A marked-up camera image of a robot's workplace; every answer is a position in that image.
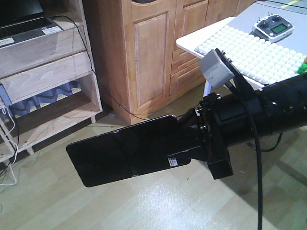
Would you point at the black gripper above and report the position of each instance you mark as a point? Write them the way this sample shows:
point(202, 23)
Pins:
point(225, 121)

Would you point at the black foldable phone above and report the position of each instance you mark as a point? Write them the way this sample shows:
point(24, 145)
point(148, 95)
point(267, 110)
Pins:
point(135, 150)

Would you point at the brown wooden wardrobe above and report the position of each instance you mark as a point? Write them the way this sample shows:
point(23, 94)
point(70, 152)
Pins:
point(137, 63)

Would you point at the white bumpy mat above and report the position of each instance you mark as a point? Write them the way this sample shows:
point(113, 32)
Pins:
point(262, 61)

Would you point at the white table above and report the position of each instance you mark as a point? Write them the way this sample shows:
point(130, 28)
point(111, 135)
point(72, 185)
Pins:
point(295, 14)

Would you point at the white remote controller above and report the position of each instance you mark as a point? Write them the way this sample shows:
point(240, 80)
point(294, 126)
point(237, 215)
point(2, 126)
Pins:
point(272, 28)

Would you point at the light wooden shelf unit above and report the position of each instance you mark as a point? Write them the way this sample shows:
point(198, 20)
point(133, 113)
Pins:
point(47, 84)

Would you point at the grey laptop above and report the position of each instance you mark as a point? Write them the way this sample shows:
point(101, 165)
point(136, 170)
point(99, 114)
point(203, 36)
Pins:
point(22, 20)

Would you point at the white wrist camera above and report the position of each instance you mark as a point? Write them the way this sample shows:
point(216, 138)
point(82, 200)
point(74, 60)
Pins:
point(214, 69)

